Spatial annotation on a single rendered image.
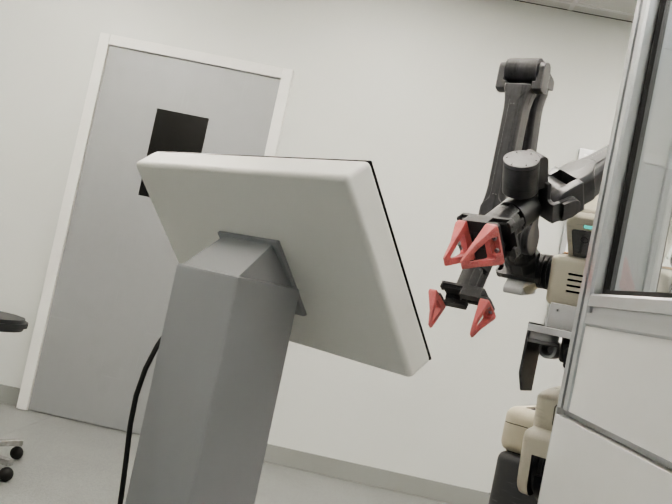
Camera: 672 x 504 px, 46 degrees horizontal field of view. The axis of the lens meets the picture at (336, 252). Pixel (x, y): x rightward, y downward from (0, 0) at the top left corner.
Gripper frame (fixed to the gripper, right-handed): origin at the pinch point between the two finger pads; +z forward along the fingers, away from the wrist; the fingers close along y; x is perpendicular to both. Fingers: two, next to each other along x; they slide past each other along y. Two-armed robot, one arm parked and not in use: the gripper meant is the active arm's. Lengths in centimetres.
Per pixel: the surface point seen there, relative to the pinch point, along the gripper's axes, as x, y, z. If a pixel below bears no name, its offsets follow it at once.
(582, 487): 9.4, 33.6, 24.8
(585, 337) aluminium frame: 0.3, 27.5, 10.7
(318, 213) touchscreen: -17.5, -3.4, 20.0
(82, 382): 153, -331, -41
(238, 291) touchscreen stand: -9.0, -13.6, 29.5
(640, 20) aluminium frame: -30.3, 25.3, -14.9
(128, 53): 1, -345, -148
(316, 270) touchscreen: -7.9, -8.0, 19.8
